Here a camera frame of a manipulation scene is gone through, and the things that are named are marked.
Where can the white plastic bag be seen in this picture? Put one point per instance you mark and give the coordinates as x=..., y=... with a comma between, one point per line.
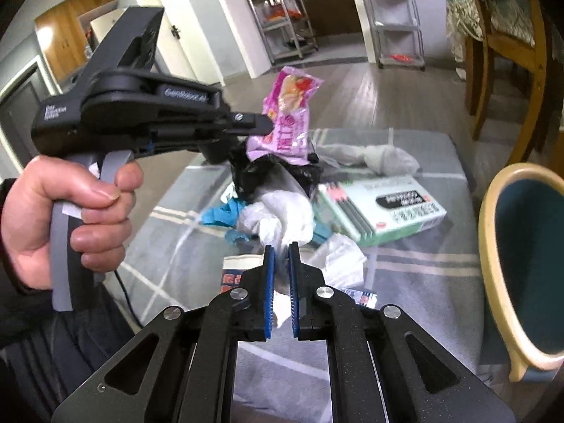
x=286, y=211

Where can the wooden chair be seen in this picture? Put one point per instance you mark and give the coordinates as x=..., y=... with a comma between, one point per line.
x=535, y=66

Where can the person's left hand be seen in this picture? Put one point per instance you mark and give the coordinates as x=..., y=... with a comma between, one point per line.
x=31, y=211

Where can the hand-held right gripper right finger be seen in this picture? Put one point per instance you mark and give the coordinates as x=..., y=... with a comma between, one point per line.
x=294, y=293

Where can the green and white medicine box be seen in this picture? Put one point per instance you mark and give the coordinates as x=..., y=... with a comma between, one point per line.
x=396, y=211

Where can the white shelf rack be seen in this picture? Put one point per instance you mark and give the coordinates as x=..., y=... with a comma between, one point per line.
x=396, y=17

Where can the crumpled white tissue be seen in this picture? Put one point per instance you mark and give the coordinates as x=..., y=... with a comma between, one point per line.
x=339, y=260

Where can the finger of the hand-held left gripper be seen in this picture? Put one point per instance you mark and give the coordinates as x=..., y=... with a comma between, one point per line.
x=246, y=122

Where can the round wood-rimmed bin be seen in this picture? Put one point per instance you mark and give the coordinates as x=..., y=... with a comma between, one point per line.
x=524, y=246

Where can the small red print packet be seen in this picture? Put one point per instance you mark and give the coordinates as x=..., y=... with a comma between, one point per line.
x=233, y=273

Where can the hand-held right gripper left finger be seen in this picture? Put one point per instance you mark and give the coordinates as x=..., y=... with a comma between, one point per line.
x=269, y=293

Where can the black plastic bag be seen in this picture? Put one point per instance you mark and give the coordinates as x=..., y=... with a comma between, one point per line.
x=255, y=172

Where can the pink snack packet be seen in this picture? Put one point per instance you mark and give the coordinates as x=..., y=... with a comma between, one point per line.
x=286, y=110

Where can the grey checked mat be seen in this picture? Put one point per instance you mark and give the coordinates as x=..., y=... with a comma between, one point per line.
x=176, y=211

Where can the metal shelf unit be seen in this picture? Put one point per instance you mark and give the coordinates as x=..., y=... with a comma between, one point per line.
x=277, y=13

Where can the brown wooden door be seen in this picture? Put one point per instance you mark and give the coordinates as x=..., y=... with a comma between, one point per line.
x=57, y=39

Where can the person's left forearm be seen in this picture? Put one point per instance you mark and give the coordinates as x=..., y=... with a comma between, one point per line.
x=22, y=317

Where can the dark wooden cabinet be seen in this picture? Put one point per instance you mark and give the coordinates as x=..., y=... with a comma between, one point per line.
x=332, y=13

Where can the small flat sachet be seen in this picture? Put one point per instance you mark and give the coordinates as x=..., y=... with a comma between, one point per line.
x=363, y=296

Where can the crumpled white bag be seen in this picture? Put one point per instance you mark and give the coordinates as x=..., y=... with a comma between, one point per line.
x=387, y=158

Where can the patterned chair cushion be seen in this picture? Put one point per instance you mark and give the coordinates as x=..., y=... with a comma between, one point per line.
x=511, y=9

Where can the wooden dining table lace cloth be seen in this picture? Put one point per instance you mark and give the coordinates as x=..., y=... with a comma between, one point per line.
x=460, y=13

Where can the white door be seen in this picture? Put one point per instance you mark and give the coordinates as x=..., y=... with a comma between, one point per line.
x=176, y=4

